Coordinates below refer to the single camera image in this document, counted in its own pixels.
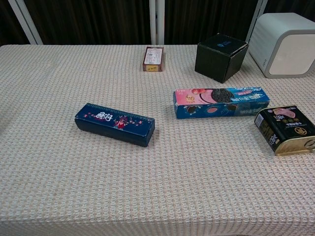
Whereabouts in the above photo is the white rounded appliance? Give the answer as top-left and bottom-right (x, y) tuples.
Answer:
(248, 12), (315, 79)

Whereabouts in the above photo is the blue cookie pack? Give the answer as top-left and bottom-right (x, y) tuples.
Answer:
(173, 86), (271, 120)

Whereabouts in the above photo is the black cube cardboard box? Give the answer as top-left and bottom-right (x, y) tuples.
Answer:
(194, 33), (249, 84)

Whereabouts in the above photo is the grey aluminium extrusion post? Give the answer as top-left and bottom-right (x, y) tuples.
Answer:
(149, 0), (165, 45)

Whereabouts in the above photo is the black gold luncheon meat can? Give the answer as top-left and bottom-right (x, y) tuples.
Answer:
(254, 105), (315, 156)

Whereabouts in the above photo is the grey aluminium extrusion bar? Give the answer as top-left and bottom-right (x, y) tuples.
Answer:
(246, 0), (268, 42)
(7, 0), (44, 45)

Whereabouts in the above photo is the black pleated curtain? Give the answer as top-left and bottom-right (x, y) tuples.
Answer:
(0, 0), (315, 46)

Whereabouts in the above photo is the brown small packet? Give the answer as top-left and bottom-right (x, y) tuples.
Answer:
(142, 46), (165, 72)

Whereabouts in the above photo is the blue box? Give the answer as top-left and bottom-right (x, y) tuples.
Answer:
(74, 102), (156, 148)

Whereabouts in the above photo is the beige woven tablecloth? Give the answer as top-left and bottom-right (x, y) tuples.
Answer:
(0, 44), (315, 236)

